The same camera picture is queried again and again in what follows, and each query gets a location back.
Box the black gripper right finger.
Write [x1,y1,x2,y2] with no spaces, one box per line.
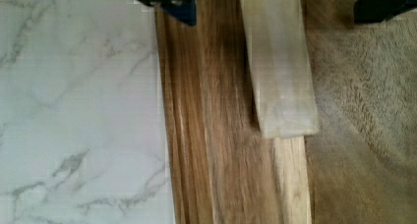
[353,0,417,25]

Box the wooden cutting board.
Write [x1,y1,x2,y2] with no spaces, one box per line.
[153,0,417,224]

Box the butter stick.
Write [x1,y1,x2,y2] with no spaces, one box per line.
[240,0,319,139]

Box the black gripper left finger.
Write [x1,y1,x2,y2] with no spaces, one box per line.
[136,0,197,27]

